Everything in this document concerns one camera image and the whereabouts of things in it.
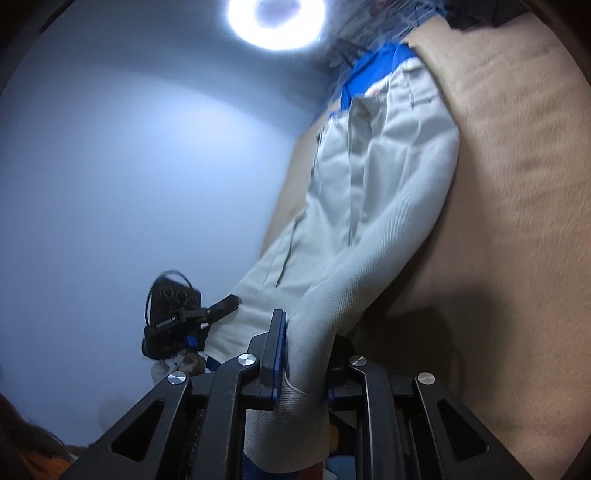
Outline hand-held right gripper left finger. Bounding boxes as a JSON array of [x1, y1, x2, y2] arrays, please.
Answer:
[[60, 308, 289, 480]]

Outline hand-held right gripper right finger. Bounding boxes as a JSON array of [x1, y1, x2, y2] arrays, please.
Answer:
[[327, 335, 532, 480]]

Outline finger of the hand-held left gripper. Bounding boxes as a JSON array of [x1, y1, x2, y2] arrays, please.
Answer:
[[205, 295, 241, 321]]

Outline cream and blue jacket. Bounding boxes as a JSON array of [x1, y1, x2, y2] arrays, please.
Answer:
[[203, 41, 462, 480]]

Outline dark folded clothes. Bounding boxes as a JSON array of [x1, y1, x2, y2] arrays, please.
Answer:
[[445, 0, 541, 31]]

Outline person's left hand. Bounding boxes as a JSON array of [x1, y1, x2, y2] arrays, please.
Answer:
[[150, 348, 206, 384]]

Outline tan blanket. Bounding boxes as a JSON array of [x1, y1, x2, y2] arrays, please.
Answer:
[[259, 18, 591, 480]]

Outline blue patterned bed sheet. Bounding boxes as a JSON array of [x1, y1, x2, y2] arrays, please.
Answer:
[[323, 0, 448, 70]]

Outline ring light on tripod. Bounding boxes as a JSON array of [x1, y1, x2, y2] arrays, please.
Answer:
[[226, 0, 326, 51]]

